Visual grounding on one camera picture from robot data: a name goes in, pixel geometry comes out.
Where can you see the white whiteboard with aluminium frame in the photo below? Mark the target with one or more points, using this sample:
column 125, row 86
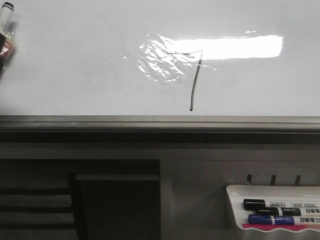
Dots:
column 163, row 65

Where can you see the white wavy marker tray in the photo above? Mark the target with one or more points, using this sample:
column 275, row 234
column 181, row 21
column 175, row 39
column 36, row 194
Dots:
column 237, row 193

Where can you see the black capped white marker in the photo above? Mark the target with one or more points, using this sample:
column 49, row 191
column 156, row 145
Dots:
column 257, row 204

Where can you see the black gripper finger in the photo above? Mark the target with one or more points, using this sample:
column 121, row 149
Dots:
column 2, row 42

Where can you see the black barrel deli marker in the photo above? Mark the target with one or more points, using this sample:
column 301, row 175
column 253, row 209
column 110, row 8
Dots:
column 288, row 211

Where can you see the pink marker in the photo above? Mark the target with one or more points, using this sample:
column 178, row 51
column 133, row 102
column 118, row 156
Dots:
column 268, row 227

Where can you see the taped black whiteboard marker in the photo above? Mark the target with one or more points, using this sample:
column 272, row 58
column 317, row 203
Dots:
column 6, row 12

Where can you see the blue deli whiteboard marker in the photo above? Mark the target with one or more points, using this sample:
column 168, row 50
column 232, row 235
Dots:
column 257, row 219

